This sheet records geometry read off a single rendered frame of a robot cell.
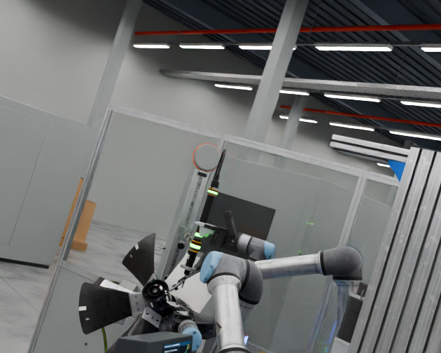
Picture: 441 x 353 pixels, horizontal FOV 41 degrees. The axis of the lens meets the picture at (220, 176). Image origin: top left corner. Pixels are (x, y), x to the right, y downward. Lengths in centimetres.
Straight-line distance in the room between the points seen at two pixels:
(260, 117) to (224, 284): 685
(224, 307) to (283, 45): 727
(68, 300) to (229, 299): 206
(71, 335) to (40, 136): 454
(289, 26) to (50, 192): 421
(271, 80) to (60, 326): 581
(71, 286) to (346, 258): 208
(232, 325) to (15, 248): 651
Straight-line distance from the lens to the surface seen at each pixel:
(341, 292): 238
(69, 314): 385
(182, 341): 185
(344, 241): 304
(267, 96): 875
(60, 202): 827
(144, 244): 282
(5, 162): 789
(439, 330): 180
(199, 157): 323
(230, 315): 188
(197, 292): 290
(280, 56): 890
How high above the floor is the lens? 170
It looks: 2 degrees up
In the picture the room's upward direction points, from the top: 18 degrees clockwise
